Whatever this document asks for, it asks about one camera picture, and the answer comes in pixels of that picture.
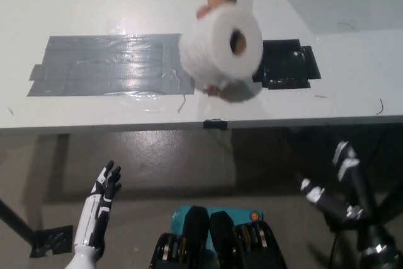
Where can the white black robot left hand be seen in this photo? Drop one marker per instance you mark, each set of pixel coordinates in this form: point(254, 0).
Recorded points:
point(94, 215)

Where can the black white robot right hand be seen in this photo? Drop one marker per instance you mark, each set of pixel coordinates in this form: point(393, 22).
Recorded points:
point(349, 203)

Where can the person's bare hand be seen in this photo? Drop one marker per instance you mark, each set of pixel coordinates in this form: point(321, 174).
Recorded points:
point(203, 12)

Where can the white toilet paper roll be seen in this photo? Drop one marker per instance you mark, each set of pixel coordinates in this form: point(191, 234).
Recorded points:
point(217, 48)

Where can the black robot torso blocks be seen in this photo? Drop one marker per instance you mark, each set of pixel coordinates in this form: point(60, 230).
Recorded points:
point(220, 243)

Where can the black floor tape patch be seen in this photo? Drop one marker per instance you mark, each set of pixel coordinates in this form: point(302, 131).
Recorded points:
point(53, 239)

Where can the black tape square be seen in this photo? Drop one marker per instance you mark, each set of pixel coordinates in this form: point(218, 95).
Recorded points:
point(283, 64)

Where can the small black tape strip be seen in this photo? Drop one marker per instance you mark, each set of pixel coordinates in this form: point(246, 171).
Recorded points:
point(215, 124)

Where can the teal box on torso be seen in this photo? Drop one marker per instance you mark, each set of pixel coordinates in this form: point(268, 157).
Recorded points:
point(233, 214)

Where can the grey duct tape patch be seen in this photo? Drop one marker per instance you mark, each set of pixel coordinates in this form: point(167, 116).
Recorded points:
point(110, 64)

